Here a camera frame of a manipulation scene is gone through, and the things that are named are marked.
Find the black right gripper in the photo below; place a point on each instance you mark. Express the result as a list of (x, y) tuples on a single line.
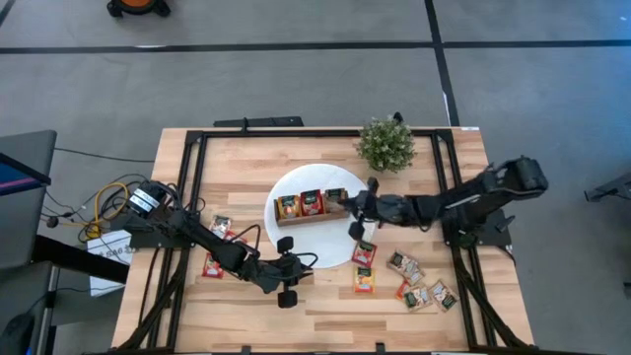
[(374, 207)]

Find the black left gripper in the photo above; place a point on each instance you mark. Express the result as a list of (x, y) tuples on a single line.
[(278, 275)]

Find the wooden tea organizer box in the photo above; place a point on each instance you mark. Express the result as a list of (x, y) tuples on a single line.
[(305, 220)]

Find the yellow tea packet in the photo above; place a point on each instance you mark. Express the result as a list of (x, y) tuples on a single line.
[(288, 207)]

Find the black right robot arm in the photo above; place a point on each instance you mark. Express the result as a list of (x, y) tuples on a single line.
[(468, 202)]

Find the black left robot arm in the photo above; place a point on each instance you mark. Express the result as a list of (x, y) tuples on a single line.
[(217, 246)]

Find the orange tea packet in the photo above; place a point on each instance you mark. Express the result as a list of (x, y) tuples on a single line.
[(365, 280)]

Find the white round woven placemat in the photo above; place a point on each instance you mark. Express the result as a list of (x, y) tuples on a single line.
[(320, 246)]

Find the artificial green plant black pot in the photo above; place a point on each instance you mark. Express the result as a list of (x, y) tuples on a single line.
[(387, 145)]

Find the black table edge clamp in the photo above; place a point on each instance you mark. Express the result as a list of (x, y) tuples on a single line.
[(245, 349), (379, 348)]

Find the white corner sticker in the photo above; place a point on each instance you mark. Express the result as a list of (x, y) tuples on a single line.
[(469, 128)]

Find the black flat base bar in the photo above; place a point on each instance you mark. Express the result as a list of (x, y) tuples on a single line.
[(261, 121)]

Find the white printed sheet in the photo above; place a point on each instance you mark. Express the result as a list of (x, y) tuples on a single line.
[(106, 246)]

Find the black desk beam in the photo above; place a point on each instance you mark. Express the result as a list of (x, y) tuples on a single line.
[(79, 259)]

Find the grey stand leg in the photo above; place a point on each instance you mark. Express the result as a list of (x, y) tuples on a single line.
[(611, 188)]

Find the grey side table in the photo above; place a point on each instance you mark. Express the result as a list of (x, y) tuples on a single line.
[(24, 296)]

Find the grey desk panel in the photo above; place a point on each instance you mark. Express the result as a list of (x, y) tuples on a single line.
[(29, 148)]

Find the dark monitor blue screen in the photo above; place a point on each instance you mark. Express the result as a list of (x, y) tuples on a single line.
[(15, 180)]

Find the orange black shop vacuum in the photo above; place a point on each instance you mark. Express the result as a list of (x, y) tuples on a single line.
[(138, 5)]

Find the black aluminium table frame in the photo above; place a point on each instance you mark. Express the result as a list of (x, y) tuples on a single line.
[(320, 133)]

